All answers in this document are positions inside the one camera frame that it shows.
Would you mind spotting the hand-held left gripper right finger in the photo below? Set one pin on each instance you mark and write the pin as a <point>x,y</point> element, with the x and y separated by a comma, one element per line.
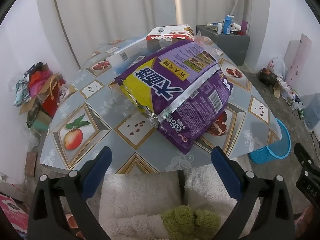
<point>225,172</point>

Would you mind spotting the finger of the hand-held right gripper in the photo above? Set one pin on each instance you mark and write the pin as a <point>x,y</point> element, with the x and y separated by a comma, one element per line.
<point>302,153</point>

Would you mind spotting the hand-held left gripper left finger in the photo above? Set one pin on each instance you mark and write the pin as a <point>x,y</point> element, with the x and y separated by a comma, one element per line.
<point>98,172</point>

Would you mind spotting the blue plastic basket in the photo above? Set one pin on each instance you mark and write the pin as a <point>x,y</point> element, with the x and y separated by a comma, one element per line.
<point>275,150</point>

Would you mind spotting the purple snack bag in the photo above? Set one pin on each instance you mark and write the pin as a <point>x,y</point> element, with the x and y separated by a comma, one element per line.
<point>175,80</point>

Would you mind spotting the blue and white carton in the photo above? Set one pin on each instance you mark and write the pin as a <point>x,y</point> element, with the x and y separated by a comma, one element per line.
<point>130,52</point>

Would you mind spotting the red and white snack bag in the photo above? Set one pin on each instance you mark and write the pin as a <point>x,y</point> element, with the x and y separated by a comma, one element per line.
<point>162,33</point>

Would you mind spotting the water dispenser with jug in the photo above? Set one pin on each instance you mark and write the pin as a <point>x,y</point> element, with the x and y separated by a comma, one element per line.
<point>311,112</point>

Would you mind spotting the white fleece garment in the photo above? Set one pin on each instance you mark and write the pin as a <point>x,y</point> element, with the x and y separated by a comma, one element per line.
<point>130,205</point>

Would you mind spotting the green fleece piece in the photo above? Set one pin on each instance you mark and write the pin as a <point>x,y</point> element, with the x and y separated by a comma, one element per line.
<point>190,220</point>

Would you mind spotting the crumpled clear plastic wrap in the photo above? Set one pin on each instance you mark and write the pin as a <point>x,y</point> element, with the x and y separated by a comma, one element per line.
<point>122,102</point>

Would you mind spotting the dark box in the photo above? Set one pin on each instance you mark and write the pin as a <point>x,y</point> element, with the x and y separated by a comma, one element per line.
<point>267,76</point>

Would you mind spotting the cardboard box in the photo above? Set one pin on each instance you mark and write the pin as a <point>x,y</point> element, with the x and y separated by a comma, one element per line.
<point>35,115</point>

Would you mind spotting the white plastic bag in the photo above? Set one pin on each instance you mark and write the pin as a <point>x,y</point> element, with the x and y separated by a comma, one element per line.
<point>277,66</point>

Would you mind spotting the pink board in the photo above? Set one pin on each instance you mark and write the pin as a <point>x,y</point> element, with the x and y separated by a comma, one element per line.
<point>300,60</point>

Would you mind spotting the pink printed packet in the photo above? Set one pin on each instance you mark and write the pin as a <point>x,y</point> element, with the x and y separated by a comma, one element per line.
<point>12,210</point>

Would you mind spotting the grey cabinet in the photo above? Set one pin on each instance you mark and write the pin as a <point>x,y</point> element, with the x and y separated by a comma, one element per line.
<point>225,46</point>

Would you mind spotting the small red object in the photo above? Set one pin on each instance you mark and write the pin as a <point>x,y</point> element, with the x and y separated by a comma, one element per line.
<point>240,33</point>

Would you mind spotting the magenta box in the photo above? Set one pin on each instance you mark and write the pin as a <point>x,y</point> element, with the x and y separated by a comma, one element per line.
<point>244,26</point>

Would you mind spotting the white tube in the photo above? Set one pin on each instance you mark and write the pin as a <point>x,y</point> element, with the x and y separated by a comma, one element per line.
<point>236,26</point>

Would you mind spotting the small white bottle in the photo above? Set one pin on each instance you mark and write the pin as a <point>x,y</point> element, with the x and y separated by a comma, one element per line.
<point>219,28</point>

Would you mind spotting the blue bottle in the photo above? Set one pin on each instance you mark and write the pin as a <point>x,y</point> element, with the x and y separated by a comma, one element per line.
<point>227,25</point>

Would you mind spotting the grey curved tube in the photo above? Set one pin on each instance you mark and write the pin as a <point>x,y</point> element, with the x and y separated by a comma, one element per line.
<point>63,27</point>

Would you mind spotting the white curtain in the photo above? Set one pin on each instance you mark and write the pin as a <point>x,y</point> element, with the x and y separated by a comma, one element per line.
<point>112,5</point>

